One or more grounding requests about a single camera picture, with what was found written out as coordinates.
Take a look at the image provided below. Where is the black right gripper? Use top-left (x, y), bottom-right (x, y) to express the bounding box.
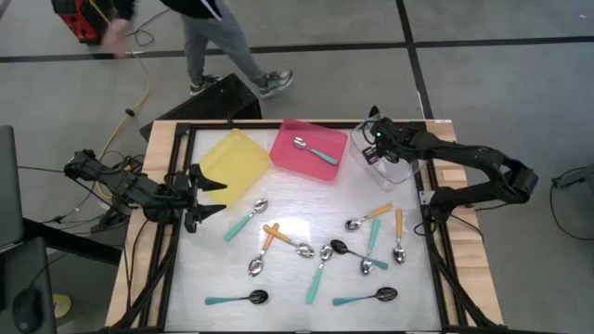
top-left (361, 116), bottom-right (420, 166)

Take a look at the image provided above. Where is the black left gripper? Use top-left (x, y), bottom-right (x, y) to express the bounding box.
top-left (159, 163), bottom-right (228, 234)

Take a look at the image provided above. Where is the silver spoon teal handle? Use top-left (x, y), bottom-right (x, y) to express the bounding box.
top-left (292, 135), bottom-right (340, 167)
top-left (223, 198), bottom-right (270, 243)
top-left (359, 217), bottom-right (382, 276)
top-left (304, 244), bottom-right (334, 306)

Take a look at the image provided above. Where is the yellow plastic bin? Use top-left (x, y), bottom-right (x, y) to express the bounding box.
top-left (191, 128), bottom-right (272, 208)

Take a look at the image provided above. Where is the clear plastic bin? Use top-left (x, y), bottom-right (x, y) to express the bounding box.
top-left (349, 112), bottom-right (429, 193)

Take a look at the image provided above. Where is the white glossy work sheet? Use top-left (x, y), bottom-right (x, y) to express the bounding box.
top-left (164, 127), bottom-right (443, 333)

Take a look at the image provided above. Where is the pink plastic bin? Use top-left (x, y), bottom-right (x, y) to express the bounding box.
top-left (269, 117), bottom-right (350, 185)

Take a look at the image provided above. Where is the black desk beam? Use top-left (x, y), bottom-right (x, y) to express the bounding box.
top-left (22, 216), bottom-right (124, 266)

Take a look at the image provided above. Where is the person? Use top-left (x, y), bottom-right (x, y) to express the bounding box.
top-left (99, 0), bottom-right (294, 100)

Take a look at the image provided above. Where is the round yellow floor sticker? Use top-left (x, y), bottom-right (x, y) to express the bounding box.
top-left (51, 293), bottom-right (73, 320)

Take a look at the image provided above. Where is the black side desk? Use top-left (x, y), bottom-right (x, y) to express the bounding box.
top-left (0, 236), bottom-right (59, 334)

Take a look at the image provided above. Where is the grey monitor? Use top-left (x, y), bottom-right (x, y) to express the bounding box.
top-left (0, 123), bottom-right (25, 254)

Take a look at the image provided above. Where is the black computer mouse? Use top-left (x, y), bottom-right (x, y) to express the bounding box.
top-left (11, 286), bottom-right (46, 334)

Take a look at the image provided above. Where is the red and black box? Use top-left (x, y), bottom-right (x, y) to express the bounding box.
top-left (50, 0), bottom-right (114, 46)

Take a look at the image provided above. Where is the black metal table frame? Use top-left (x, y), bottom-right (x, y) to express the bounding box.
top-left (99, 121), bottom-right (511, 334)

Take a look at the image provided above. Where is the yellow floor cable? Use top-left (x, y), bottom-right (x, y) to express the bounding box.
top-left (86, 0), bottom-right (152, 186)

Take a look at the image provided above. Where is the thin black floor cable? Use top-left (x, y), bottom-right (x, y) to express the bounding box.
top-left (124, 6), bottom-right (173, 48)
top-left (549, 183), bottom-right (594, 242)

